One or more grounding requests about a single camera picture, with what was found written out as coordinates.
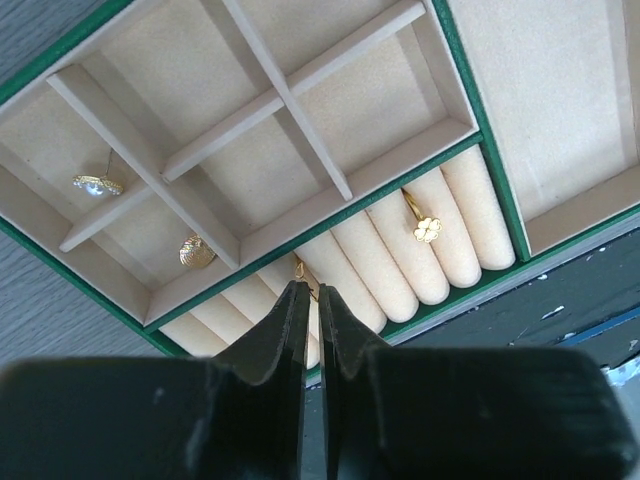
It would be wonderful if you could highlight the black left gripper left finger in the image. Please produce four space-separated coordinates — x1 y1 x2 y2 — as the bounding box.
1 282 310 479

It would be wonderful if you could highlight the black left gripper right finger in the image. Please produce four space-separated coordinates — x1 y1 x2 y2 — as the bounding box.
318 285 639 479

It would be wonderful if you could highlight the gold ring with stone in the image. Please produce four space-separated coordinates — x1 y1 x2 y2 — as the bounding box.
293 255 319 301

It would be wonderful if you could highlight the gold clover ring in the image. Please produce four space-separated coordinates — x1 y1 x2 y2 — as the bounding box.
401 187 444 244

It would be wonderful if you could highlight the green jewelry tray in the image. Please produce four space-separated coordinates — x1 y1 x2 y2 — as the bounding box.
1 1 639 356

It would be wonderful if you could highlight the small gold earring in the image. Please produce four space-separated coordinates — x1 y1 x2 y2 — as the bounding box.
72 149 124 198

